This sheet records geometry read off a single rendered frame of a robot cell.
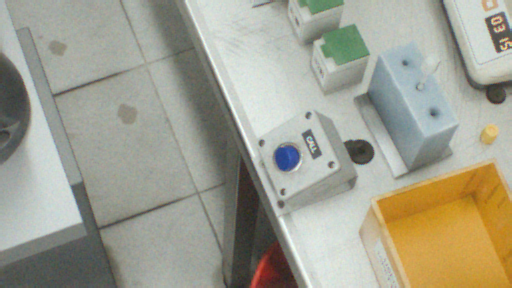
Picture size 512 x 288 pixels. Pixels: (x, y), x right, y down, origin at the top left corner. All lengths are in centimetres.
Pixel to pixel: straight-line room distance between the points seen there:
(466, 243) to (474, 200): 5
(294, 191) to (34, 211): 26
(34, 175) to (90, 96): 106
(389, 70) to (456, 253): 20
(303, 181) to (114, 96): 112
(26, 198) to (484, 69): 50
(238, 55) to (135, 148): 93
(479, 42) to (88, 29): 119
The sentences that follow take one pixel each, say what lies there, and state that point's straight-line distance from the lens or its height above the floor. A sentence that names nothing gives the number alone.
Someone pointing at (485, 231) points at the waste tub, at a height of 88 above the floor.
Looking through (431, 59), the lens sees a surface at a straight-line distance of 96.
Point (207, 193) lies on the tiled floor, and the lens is 199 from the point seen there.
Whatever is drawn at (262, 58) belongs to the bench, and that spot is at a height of 87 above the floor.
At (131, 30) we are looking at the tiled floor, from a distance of 215.
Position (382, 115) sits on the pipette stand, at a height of 90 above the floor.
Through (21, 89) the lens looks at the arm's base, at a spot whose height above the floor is 95.
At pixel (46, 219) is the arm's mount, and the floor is 92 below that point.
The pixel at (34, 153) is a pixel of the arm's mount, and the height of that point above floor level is 92.
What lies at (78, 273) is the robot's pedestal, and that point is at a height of 57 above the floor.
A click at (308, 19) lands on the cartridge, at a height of 93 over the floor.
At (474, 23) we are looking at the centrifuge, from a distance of 114.
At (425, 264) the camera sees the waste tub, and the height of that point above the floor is 88.
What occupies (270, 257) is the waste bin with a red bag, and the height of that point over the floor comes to 44.
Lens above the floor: 187
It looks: 67 degrees down
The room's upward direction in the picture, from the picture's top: 8 degrees clockwise
